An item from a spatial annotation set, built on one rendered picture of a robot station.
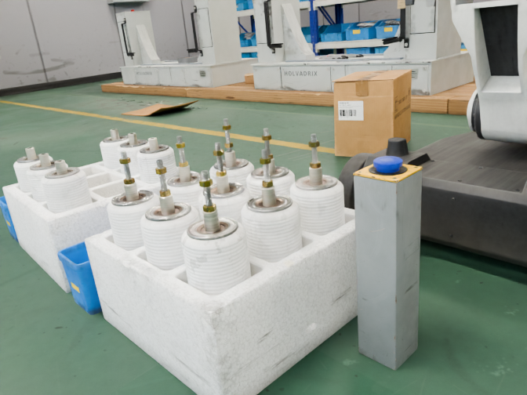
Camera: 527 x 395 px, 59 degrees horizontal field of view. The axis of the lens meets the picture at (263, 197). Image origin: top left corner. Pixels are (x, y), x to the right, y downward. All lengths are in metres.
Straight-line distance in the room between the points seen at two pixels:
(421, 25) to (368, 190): 2.21
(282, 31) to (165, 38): 4.65
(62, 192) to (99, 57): 6.45
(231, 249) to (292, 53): 2.98
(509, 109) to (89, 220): 0.97
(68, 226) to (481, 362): 0.84
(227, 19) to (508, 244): 3.50
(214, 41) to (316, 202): 3.37
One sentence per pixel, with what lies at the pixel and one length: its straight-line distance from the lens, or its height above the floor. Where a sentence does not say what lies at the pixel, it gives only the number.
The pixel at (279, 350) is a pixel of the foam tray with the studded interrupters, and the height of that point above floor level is 0.05.
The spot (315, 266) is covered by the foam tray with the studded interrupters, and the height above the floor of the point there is 0.15.
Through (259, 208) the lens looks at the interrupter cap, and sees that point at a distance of 0.73.
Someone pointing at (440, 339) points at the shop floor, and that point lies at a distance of 0.87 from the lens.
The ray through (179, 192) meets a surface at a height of 0.24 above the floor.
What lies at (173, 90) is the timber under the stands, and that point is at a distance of 4.42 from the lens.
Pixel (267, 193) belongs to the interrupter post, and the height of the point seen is 0.27.
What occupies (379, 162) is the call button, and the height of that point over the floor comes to 0.33.
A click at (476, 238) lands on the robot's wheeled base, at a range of 1.02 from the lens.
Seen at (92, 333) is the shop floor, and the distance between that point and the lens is 0.99.
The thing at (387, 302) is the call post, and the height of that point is 0.12.
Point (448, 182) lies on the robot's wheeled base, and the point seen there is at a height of 0.19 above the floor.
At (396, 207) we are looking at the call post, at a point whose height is 0.28.
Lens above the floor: 0.52
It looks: 20 degrees down
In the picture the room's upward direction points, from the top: 6 degrees counter-clockwise
